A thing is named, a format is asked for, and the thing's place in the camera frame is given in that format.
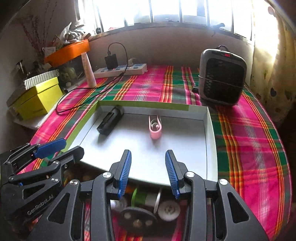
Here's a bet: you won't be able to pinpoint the white tray with green rim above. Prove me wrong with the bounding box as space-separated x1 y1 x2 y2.
66 100 219 187

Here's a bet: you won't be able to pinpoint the black battery charger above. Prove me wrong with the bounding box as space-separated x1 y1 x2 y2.
97 105 125 136

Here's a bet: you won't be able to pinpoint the orange box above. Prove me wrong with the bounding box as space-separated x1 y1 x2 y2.
44 39 90 67

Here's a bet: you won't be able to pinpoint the metal window grille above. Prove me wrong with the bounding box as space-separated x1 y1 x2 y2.
77 0 255 42

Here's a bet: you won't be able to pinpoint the metal stand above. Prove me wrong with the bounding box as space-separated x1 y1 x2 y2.
15 60 28 77

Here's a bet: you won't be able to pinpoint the striped box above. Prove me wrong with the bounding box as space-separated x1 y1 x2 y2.
23 69 60 90

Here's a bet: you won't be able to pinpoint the yellow-green box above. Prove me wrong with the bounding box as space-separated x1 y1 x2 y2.
17 77 63 121

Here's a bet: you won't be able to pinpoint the black power adapter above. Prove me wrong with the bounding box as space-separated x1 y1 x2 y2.
105 54 119 69

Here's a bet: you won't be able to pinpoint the black cable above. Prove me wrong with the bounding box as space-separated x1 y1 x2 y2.
56 42 128 115

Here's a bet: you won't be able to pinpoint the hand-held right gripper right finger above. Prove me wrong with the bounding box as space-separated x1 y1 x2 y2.
165 149 270 241

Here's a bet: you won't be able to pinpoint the black white oval gadget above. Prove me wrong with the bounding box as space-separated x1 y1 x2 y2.
120 207 158 230

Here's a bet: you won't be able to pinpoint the white round jar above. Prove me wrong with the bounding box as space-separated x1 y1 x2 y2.
158 200 181 222

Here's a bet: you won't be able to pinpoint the dried flower branches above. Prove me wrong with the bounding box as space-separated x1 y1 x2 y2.
20 14 47 58

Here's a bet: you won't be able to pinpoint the patterned beige curtain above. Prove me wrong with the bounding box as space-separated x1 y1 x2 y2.
251 7 296 126

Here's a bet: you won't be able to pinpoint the white power strip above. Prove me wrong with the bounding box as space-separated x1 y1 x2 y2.
93 63 148 79

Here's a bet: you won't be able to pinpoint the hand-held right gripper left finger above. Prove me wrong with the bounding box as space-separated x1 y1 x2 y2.
27 149 132 241

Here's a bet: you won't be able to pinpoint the pink plastic clip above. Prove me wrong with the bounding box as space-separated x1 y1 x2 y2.
148 115 162 139

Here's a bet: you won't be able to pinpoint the green figurine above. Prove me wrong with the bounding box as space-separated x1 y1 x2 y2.
59 66 77 84

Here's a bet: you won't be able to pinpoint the pink cosmetic tube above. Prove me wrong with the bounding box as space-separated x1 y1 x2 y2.
81 52 97 88

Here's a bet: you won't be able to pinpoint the green tape spool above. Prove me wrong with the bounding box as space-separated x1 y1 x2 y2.
131 188 160 209

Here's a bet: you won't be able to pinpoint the grey portable heater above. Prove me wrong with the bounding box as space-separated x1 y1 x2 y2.
198 48 247 106

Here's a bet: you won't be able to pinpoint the crumpled paper bags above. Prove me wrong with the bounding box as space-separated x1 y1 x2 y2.
54 21 89 44

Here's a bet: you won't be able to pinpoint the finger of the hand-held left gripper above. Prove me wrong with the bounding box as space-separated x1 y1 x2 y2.
5 138 67 173
9 146 85 186

